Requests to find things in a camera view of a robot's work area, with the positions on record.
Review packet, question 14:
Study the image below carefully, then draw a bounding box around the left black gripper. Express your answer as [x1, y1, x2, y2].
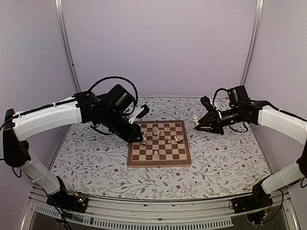
[101, 108, 143, 143]

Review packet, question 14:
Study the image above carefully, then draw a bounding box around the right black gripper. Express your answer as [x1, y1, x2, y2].
[196, 106, 242, 135]

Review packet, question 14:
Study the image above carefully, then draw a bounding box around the light wooden queen piece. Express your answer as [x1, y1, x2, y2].
[193, 114, 199, 126]

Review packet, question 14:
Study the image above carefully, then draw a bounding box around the light wooden king piece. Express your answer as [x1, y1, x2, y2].
[153, 151, 159, 160]

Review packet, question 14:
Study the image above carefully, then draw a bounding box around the wooden chess board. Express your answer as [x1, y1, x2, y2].
[127, 120, 191, 168]

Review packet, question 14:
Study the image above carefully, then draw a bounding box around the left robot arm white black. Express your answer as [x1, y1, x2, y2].
[1, 84, 148, 208]

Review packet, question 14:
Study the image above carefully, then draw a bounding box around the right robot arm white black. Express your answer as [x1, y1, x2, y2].
[195, 85, 307, 209]

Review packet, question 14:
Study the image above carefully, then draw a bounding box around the light chess piece cluster centre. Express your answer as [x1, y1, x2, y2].
[153, 127, 164, 140]

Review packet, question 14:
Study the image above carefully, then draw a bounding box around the lying light bishop piece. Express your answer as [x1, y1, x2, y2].
[174, 136, 182, 143]

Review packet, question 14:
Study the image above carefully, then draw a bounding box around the floral patterned table mat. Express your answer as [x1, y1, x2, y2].
[43, 97, 273, 201]

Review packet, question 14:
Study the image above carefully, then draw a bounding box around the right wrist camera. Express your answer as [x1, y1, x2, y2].
[201, 96, 216, 112]

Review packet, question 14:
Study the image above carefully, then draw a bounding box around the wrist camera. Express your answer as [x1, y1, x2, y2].
[128, 104, 149, 124]
[201, 96, 216, 112]

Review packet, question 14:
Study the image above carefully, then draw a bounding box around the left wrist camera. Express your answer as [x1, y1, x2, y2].
[128, 104, 149, 124]

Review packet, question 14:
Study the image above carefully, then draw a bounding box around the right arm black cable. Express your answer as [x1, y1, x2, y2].
[213, 88, 228, 108]

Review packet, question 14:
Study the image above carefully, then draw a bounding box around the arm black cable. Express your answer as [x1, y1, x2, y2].
[87, 76, 139, 108]
[213, 88, 228, 108]

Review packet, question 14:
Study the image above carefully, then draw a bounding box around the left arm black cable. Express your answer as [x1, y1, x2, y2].
[87, 76, 139, 108]

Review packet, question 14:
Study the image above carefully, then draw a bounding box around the aluminium front rail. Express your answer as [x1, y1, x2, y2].
[21, 186, 300, 230]

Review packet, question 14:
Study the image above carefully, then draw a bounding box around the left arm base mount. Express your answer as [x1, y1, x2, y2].
[47, 185, 88, 213]

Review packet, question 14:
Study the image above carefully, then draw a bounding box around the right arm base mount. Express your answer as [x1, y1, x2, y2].
[230, 185, 273, 225]

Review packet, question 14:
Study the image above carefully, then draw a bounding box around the right aluminium frame post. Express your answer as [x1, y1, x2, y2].
[239, 0, 264, 85]

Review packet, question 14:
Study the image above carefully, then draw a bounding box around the aluminium frame post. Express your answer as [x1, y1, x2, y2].
[239, 0, 264, 85]
[54, 0, 82, 93]

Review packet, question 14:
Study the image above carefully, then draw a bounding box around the left aluminium frame post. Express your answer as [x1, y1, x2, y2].
[54, 0, 82, 93]

